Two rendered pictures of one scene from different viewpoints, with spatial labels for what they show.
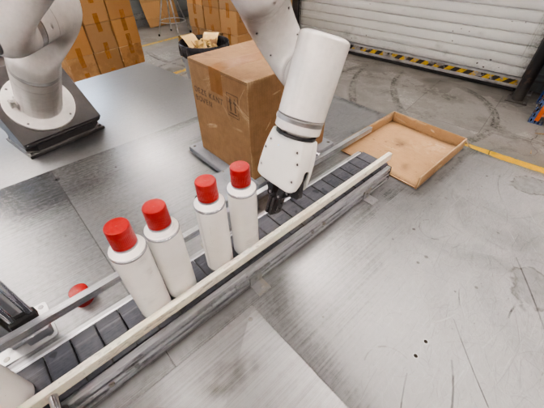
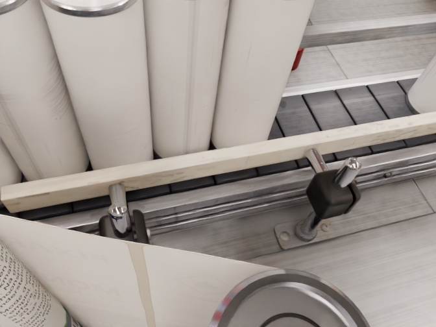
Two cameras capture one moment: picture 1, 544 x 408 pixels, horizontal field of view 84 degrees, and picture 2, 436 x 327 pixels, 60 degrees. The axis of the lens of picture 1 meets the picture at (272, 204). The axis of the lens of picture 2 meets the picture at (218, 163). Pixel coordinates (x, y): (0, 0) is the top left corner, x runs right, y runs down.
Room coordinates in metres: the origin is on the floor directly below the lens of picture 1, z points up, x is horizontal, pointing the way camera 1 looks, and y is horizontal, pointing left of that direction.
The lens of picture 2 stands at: (-0.09, 0.30, 1.15)
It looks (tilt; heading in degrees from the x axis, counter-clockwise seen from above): 55 degrees down; 18
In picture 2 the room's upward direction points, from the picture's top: 10 degrees clockwise
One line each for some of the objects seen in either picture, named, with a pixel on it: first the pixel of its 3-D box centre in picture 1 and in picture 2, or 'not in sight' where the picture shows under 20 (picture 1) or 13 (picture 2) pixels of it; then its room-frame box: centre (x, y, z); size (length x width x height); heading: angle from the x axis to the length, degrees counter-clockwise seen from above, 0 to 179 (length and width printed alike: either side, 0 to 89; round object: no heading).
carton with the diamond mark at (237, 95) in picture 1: (262, 104); not in sight; (0.84, 0.03, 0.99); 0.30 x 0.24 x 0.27; 133
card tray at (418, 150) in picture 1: (403, 144); not in sight; (0.84, -0.42, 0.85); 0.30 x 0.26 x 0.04; 133
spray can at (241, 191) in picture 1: (243, 211); not in sight; (0.40, 0.05, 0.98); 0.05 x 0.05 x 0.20
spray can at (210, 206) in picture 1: (214, 226); not in sight; (0.36, 0.10, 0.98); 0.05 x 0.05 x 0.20
